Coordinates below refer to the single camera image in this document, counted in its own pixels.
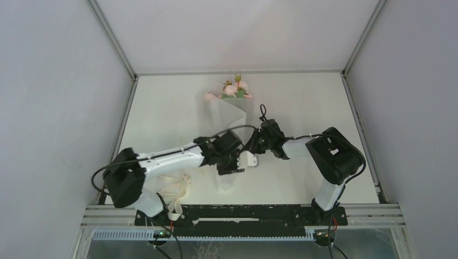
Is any translucent white wrapping paper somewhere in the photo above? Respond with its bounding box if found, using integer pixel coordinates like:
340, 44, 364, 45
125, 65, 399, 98
150, 80, 257, 192

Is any cream printed ribbon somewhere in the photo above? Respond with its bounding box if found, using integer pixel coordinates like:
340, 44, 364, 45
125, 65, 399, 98
158, 174, 191, 221

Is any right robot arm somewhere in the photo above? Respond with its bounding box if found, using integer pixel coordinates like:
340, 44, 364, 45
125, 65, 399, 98
243, 119, 367, 224

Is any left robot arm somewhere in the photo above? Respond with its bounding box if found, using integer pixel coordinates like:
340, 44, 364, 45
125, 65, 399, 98
91, 128, 243, 225

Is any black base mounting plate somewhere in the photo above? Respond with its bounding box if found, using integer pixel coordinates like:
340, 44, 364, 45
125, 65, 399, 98
134, 204, 348, 236

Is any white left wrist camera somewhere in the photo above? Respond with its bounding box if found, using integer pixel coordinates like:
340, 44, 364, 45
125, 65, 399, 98
237, 151, 259, 169

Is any white slotted cable duct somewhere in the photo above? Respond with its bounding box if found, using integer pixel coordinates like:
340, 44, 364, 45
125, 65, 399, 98
93, 229, 327, 241

